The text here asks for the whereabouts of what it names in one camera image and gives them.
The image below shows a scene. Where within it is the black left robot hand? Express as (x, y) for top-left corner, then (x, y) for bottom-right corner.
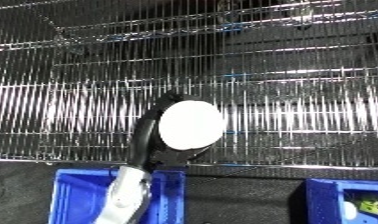
(128, 93), (213, 173)

